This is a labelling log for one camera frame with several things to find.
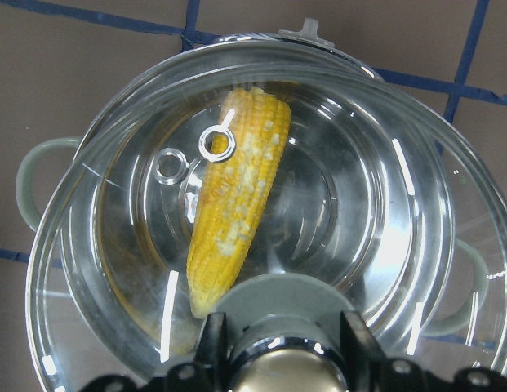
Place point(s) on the yellow corn cob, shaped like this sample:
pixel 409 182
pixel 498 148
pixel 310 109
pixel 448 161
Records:
pixel 233 196

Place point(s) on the glass pot lid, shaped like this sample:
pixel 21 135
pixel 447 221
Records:
pixel 284 333

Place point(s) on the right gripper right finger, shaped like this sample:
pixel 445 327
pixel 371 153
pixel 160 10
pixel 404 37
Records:
pixel 361 353

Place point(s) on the pale green cooking pot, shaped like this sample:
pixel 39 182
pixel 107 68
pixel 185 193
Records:
pixel 365 200

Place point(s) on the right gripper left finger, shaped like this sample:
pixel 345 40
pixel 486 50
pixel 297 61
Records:
pixel 211 358

